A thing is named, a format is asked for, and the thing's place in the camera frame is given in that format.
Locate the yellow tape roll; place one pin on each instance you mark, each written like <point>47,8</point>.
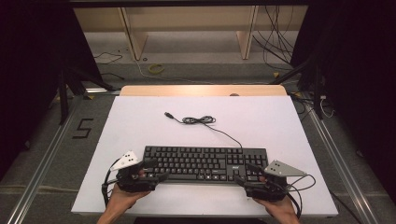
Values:
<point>155,68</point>

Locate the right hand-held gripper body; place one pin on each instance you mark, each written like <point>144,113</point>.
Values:
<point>267,191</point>

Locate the light wooden table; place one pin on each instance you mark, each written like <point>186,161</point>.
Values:
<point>202,90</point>

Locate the person's right hand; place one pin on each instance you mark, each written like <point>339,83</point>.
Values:
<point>283,210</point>

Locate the black computer keyboard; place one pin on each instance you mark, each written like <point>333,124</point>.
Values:
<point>199,161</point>

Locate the black tripod stand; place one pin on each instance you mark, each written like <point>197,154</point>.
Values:
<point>63,99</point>
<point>317,90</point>

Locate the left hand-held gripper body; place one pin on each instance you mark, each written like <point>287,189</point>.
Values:
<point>134,183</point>

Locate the white table cover board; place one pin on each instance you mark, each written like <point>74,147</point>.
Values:
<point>264,124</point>

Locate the person's left hand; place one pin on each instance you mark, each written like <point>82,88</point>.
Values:
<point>121,200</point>

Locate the black curtain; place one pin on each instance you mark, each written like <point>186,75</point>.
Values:
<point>361,77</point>
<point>28,62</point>

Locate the aluminium floor rail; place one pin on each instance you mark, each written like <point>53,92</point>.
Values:
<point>342,168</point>
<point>40,171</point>

